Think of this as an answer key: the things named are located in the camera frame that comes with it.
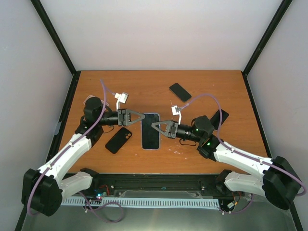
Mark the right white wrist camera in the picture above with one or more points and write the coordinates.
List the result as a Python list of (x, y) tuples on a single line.
[(176, 111)]

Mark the black smartphone far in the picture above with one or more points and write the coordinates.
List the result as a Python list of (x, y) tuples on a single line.
[(180, 92)]

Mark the left black frame post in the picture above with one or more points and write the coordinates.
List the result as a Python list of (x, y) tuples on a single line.
[(38, 6)]

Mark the pink translucent phone case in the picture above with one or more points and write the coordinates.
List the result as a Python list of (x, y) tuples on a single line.
[(92, 96)]

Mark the black phone case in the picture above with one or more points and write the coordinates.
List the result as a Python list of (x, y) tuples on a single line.
[(118, 140)]

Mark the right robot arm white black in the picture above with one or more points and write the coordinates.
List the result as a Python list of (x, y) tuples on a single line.
[(211, 147)]

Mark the black smartphone right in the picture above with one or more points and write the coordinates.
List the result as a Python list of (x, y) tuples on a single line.
[(219, 118)]

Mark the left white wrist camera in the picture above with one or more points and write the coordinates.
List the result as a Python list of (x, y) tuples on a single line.
[(121, 98)]

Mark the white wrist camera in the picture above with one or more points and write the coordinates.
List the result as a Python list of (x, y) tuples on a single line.
[(176, 111), (121, 98)]

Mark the black smartphone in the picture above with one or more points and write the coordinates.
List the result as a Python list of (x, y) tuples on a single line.
[(219, 118), (180, 92)]

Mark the black frame post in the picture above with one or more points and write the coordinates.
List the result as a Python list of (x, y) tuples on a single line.
[(38, 6), (280, 12)]

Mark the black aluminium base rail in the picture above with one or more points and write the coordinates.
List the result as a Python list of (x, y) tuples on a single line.
[(154, 184)]

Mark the light blue slotted cable duct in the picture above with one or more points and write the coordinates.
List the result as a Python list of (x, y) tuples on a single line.
[(157, 202)]

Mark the right black frame post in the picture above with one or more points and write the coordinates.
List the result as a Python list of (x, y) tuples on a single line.
[(280, 12)]

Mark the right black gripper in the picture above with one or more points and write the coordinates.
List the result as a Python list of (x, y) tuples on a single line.
[(172, 134)]

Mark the metal base plate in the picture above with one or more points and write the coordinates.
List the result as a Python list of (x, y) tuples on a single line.
[(259, 216)]

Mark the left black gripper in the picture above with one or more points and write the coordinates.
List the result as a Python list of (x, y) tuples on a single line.
[(125, 120)]

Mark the clear magsafe phone case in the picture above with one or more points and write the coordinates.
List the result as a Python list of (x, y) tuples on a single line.
[(144, 120)]

